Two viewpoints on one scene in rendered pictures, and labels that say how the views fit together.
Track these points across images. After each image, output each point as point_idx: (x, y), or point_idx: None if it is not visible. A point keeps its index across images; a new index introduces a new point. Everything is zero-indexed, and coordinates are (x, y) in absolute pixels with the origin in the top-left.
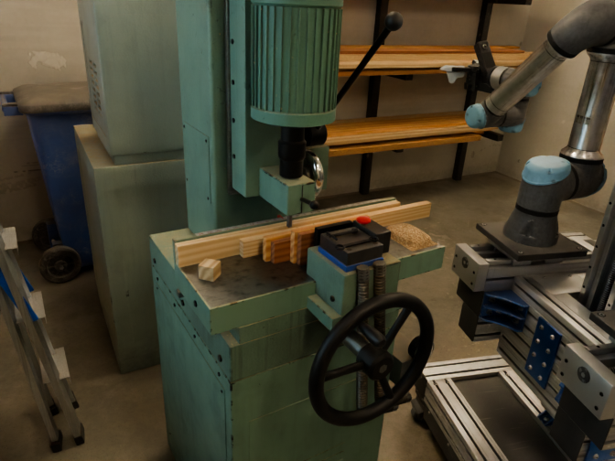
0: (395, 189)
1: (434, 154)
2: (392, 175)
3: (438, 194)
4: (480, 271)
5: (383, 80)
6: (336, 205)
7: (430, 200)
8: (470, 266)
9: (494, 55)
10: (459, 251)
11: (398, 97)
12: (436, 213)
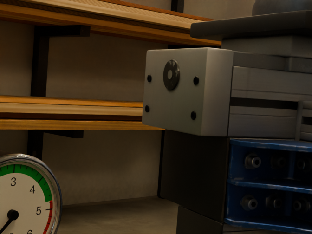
0: (79, 208)
1: (130, 160)
2: (73, 187)
3: (140, 211)
4: (214, 69)
5: (53, 51)
6: None
7: (128, 217)
8: (186, 72)
9: (193, 21)
10: (156, 59)
11: (76, 76)
12: (138, 230)
